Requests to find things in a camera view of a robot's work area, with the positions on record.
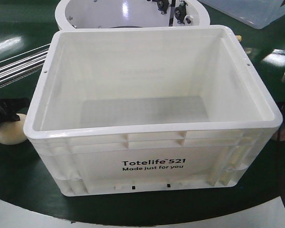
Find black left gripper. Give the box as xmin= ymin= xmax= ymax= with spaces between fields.
xmin=0 ymin=98 xmax=30 ymax=124

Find cream egg plush green stripe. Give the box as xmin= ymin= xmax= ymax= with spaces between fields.
xmin=0 ymin=114 xmax=27 ymax=145

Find white plastic tote box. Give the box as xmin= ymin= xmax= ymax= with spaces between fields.
xmin=24 ymin=25 xmax=282 ymax=196

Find pink egg plush toy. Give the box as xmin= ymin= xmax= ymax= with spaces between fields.
xmin=271 ymin=127 xmax=285 ymax=142

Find metal rod bundle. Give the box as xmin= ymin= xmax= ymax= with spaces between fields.
xmin=0 ymin=44 xmax=50 ymax=89

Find small beige peg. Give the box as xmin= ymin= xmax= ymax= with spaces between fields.
xmin=236 ymin=35 xmax=242 ymax=42

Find clear plastic bin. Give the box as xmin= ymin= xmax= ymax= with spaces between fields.
xmin=201 ymin=0 xmax=285 ymax=29

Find white round machine housing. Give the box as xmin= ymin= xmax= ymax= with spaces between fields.
xmin=55 ymin=0 xmax=210 ymax=30

